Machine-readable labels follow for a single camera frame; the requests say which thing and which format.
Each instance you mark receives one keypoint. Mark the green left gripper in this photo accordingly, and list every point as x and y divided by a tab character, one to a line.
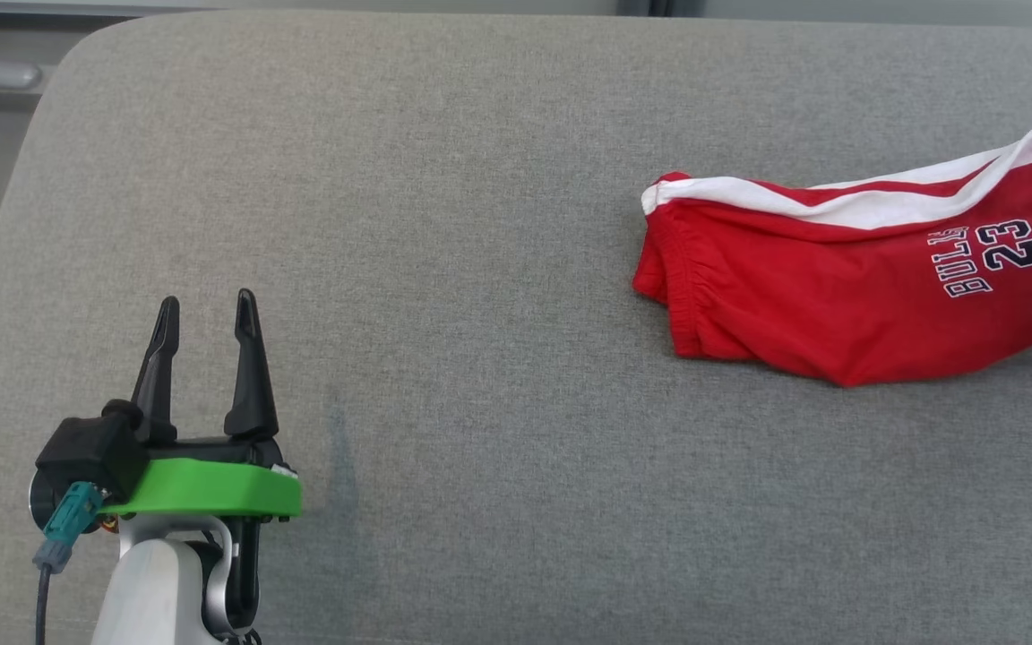
211	488

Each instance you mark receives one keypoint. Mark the red Bulls 23 shorts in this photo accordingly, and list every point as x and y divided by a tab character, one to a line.
838	296

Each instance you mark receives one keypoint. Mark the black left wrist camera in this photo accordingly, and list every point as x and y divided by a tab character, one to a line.
90	452

